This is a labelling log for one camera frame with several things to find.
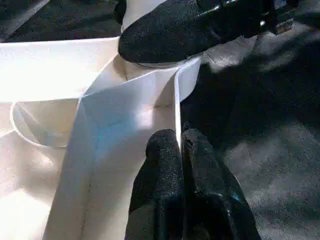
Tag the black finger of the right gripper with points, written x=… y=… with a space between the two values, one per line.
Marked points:
x=120 y=11
x=185 y=32

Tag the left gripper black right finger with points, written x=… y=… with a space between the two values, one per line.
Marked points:
x=215 y=200

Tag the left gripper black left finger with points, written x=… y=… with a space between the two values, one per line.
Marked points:
x=160 y=190

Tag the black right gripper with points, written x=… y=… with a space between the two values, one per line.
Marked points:
x=280 y=15

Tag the white plastic table leg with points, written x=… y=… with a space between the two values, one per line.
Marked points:
x=140 y=7

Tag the white plastic table top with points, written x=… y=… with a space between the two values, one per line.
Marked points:
x=50 y=100

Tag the black plastic mat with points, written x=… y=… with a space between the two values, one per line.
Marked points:
x=280 y=125

